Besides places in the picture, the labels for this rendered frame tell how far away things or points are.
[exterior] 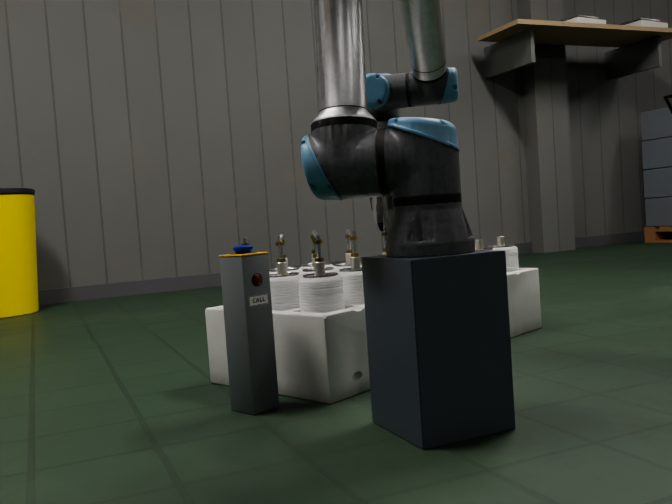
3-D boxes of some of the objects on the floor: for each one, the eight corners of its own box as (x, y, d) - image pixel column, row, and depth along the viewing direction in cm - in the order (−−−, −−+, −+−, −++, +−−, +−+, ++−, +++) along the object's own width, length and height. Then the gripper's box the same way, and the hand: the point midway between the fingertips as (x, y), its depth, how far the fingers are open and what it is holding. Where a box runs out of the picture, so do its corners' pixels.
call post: (280, 406, 140) (268, 253, 138) (254, 415, 134) (241, 256, 133) (256, 402, 144) (245, 253, 143) (230, 410, 139) (218, 257, 138)
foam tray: (439, 364, 167) (434, 290, 166) (330, 404, 138) (324, 315, 137) (321, 351, 193) (317, 288, 192) (210, 383, 164) (204, 308, 164)
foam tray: (542, 327, 207) (538, 267, 206) (469, 352, 179) (465, 283, 178) (435, 320, 234) (432, 267, 233) (358, 340, 206) (354, 280, 205)
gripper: (415, 138, 161) (420, 229, 163) (392, 143, 172) (397, 229, 173) (382, 138, 158) (388, 231, 159) (361, 144, 168) (367, 232, 169)
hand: (382, 225), depth 165 cm, fingers open, 3 cm apart
